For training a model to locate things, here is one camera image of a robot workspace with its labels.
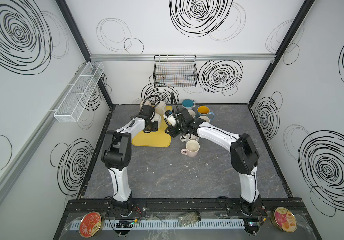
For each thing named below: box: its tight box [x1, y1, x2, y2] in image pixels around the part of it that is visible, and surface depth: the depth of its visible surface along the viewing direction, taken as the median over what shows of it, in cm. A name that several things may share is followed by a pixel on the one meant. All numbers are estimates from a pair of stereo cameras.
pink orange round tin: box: [270, 206, 298, 233], surface depth 69 cm
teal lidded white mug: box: [182, 99, 196, 110], surface depth 116 cm
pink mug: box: [181, 140, 200, 158], surface depth 89 cm
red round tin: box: [79, 211, 104, 238], surface depth 68 cm
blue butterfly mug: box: [196, 105, 215, 121], surface depth 104 cm
